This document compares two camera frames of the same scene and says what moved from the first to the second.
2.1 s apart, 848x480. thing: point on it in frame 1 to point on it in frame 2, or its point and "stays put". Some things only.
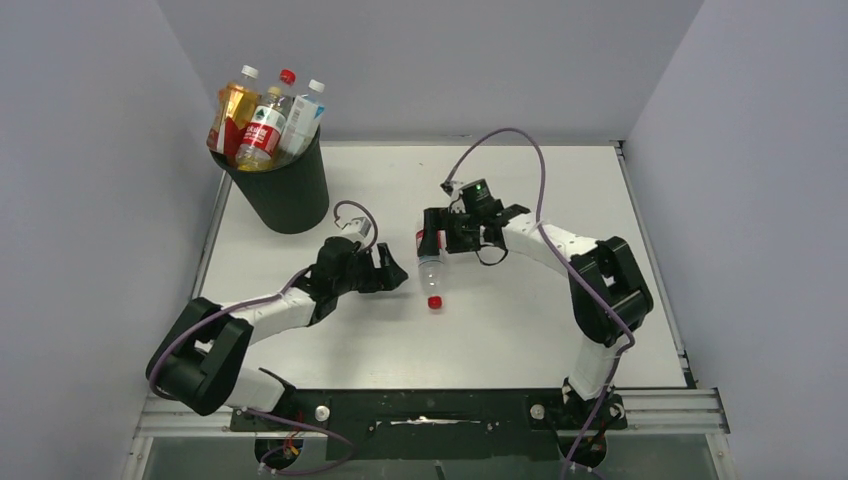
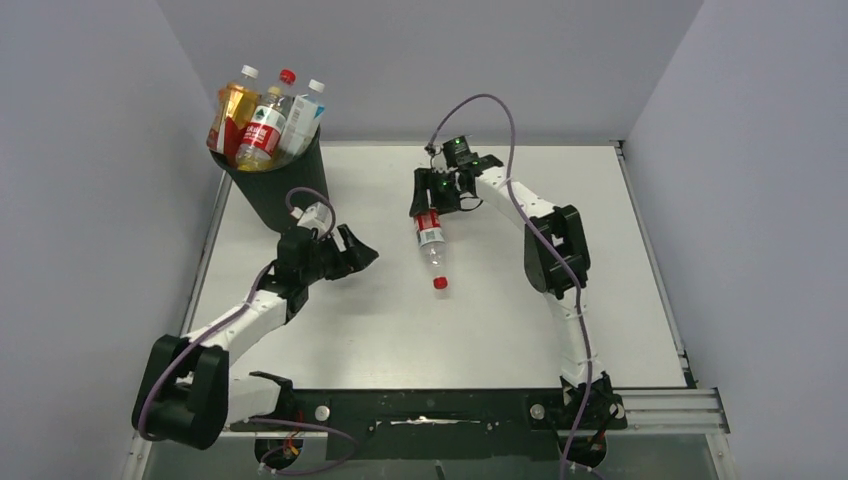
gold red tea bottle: x=234 y=105 stays put
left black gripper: x=391 y=274 to x=355 y=256
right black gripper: x=437 y=218 to x=424 y=180
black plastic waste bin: x=291 y=197 stays put
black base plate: x=429 y=424 stays put
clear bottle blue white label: x=301 y=128 stays put
